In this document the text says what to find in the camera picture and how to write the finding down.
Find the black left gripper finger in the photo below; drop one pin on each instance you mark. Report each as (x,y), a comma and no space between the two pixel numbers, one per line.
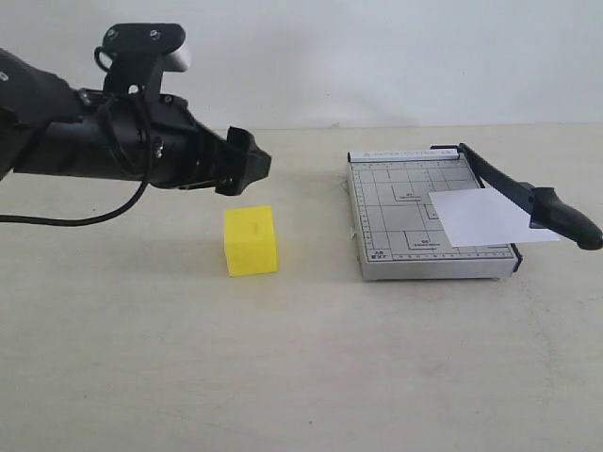
(239,162)

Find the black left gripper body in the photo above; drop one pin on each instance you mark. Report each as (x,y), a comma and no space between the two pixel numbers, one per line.
(134,137)

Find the yellow cube block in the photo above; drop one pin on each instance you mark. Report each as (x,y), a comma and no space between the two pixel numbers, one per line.
(249,241)

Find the white paper sheet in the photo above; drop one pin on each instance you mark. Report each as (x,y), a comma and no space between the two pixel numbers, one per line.
(484,217)

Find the black cutter blade lever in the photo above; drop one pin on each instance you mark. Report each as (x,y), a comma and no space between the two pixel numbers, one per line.
(544,207)

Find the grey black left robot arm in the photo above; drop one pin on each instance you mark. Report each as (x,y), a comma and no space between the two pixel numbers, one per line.
(39,116)

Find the grey paper cutter base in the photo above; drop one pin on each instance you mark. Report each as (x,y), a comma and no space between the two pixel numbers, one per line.
(397,231)

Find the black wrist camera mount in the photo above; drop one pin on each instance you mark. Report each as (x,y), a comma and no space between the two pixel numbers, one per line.
(138,54)

